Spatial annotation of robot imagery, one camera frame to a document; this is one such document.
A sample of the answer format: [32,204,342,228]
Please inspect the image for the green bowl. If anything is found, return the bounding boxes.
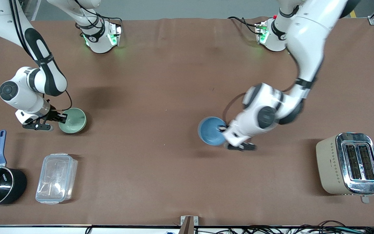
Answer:
[58,108,87,134]

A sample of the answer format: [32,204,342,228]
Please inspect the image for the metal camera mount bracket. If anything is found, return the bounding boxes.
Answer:
[180,215,199,234]

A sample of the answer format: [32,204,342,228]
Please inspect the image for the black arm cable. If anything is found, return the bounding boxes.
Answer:
[222,92,250,123]
[43,90,73,113]

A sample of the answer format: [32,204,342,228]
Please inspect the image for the black cable bundle under table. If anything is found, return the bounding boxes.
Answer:
[219,220,374,234]

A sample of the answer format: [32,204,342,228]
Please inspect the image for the black right base cable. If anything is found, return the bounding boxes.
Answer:
[73,0,123,28]

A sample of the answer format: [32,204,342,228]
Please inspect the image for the brown table mat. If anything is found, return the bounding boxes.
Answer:
[0,17,374,227]

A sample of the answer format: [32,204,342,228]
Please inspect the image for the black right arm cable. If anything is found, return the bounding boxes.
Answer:
[43,90,73,113]

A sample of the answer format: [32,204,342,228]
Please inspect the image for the black left base cable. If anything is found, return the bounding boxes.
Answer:
[227,16,261,35]

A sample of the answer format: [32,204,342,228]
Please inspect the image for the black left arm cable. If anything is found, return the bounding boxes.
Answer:
[222,92,250,123]

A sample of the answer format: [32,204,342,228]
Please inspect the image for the black base cable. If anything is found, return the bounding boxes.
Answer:
[227,16,261,35]
[73,0,123,28]

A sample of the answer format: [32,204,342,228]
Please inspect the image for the dark saucepan with blue handle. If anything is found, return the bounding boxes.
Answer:
[0,130,28,208]

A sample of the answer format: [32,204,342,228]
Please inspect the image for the clear plastic food container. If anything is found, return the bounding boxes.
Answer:
[35,152,78,205]

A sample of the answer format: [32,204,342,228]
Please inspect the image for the beige chrome toaster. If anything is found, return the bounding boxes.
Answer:
[316,132,374,204]

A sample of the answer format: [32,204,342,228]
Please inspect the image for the blue bowl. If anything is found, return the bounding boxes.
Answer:
[197,116,229,146]

